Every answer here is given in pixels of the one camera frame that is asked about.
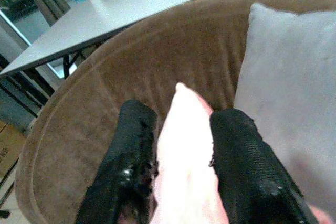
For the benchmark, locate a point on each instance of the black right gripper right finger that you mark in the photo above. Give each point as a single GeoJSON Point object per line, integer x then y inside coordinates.
{"type": "Point", "coordinates": [246, 161]}

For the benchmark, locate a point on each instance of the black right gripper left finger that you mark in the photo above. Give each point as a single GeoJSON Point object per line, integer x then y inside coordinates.
{"type": "Point", "coordinates": [123, 161]}

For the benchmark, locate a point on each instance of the light pink pillow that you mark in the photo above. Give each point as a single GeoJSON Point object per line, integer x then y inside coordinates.
{"type": "Point", "coordinates": [183, 155]}

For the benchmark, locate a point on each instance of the grey pillow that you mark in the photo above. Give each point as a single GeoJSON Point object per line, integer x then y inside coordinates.
{"type": "Point", "coordinates": [288, 90]}

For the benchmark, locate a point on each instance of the brown sofa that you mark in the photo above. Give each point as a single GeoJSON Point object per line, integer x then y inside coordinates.
{"type": "Point", "coordinates": [147, 72]}

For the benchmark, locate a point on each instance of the cardboard box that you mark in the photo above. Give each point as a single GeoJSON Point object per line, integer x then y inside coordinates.
{"type": "Point", "coordinates": [9, 145]}

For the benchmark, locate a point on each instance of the white table with black legs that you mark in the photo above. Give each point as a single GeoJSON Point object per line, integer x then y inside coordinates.
{"type": "Point", "coordinates": [110, 14]}

